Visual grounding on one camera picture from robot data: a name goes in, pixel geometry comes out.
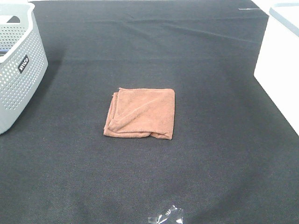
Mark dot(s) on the brown towel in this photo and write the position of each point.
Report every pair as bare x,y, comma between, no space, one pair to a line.
138,113

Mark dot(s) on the black table mat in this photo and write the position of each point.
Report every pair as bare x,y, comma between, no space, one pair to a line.
233,158

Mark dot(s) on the clear tape piece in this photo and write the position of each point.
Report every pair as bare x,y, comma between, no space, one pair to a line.
173,215

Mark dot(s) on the white box at right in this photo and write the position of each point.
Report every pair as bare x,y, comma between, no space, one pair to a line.
277,67

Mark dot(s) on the grey perforated plastic basket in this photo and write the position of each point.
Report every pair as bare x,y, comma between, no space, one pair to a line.
23,61

